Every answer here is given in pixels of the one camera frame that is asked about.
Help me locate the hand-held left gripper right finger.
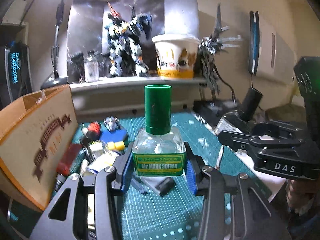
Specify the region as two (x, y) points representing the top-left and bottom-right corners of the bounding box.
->
(184, 141), (290, 240)

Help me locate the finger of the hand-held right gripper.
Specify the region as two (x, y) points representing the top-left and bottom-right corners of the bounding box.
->
(219, 129), (304, 153)
(251, 121), (303, 139)

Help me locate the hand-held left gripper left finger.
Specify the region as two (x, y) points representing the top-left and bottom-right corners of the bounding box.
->
(29, 151), (133, 240)

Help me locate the green cap glass bottle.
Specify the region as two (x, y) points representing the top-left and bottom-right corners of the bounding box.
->
(131, 84), (187, 178)

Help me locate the brown cardboard box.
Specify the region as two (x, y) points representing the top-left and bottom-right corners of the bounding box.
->
(0, 84), (79, 212)

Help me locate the clear bottle yellow cap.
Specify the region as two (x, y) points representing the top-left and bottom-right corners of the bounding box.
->
(87, 140), (125, 153)

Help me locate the grey plastic strip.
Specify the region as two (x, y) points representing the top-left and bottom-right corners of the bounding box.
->
(132, 180), (148, 195)

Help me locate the grey white block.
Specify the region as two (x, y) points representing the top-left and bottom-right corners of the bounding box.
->
(154, 177), (175, 196)

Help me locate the blue sanding block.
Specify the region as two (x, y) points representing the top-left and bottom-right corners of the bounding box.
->
(100, 129), (128, 147)

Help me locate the black box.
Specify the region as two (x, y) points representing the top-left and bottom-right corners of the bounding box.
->
(194, 100), (238, 128)

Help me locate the green cutting mat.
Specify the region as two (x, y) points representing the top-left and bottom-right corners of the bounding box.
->
(75, 111), (273, 240)

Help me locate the red brown bottle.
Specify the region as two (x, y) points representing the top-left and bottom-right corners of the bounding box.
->
(54, 144), (83, 188)

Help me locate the black winged model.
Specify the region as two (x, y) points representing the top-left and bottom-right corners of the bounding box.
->
(199, 4), (244, 98)

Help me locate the white desk shelf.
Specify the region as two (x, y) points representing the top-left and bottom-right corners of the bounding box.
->
(69, 76), (208, 110)

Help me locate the clear glass bottle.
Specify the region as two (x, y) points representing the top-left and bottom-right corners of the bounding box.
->
(84, 51), (99, 82)

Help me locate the dog print paper bucket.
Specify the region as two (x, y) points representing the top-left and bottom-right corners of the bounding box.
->
(152, 33), (200, 79)

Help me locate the black desk lamp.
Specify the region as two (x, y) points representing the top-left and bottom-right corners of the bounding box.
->
(40, 0), (83, 89)

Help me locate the small dark robot figure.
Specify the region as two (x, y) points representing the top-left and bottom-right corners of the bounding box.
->
(70, 52), (85, 80)

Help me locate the white blue robot model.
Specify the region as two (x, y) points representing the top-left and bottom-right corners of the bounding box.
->
(106, 1), (153, 78)

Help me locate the black computer case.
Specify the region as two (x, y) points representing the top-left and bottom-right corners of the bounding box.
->
(0, 40), (34, 108)

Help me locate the white blue wall device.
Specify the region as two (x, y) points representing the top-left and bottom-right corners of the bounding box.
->
(249, 10), (278, 75)

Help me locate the lightning wall poster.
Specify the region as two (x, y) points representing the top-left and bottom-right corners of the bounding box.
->
(67, 0), (199, 83)

